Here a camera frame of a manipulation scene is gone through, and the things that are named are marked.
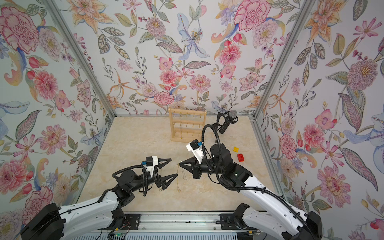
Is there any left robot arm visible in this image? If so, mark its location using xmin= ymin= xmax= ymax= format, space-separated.
xmin=21 ymin=165 xmax=178 ymax=240

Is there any aluminium mounting rail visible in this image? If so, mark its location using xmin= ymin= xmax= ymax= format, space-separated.
xmin=47 ymin=211 xmax=307 ymax=234

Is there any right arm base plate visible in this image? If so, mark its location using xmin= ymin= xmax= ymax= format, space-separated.
xmin=216 ymin=213 xmax=258 ymax=231

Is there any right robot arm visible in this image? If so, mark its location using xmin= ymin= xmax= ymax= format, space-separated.
xmin=179 ymin=140 xmax=323 ymax=240

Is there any wooden jewelry display stand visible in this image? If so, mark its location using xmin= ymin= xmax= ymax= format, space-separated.
xmin=169 ymin=109 xmax=207 ymax=143

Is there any red toy brick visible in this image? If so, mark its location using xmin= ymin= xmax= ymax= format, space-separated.
xmin=237 ymin=154 xmax=245 ymax=162

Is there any black microphone on tripod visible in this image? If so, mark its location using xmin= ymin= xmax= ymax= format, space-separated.
xmin=213 ymin=110 xmax=238 ymax=134

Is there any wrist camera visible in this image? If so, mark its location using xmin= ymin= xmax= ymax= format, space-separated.
xmin=186 ymin=139 xmax=205 ymax=164
xmin=142 ymin=156 xmax=159 ymax=177

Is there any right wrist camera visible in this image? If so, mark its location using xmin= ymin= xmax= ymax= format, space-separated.
xmin=186 ymin=139 xmax=205 ymax=164

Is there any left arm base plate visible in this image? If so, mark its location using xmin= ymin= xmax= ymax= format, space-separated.
xmin=103 ymin=214 xmax=141 ymax=231

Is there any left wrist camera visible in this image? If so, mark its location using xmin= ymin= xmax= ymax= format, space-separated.
xmin=142 ymin=156 xmax=159 ymax=177

